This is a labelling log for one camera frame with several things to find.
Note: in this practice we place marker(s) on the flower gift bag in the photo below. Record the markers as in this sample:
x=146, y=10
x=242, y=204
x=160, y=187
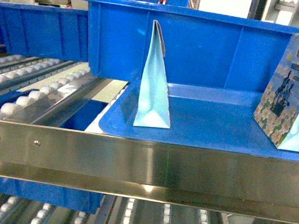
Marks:
x=278, y=111
x=153, y=102

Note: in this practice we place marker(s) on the blue plastic tray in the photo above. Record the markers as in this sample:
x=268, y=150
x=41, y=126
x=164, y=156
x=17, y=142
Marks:
x=213, y=118

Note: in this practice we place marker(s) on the large blue bin behind bags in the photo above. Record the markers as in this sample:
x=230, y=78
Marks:
x=202, y=49

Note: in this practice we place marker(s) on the white roller track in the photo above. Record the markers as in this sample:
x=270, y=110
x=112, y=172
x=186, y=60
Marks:
x=10, y=108

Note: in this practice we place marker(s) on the blue bin lower shelf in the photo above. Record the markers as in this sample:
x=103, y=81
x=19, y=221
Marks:
x=66, y=197

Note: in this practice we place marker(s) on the blue bin upper left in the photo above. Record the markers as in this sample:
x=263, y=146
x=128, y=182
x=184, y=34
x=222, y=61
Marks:
x=45, y=31

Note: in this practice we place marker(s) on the steel rack front rail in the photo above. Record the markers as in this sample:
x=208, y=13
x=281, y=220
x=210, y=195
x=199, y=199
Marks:
x=230, y=182

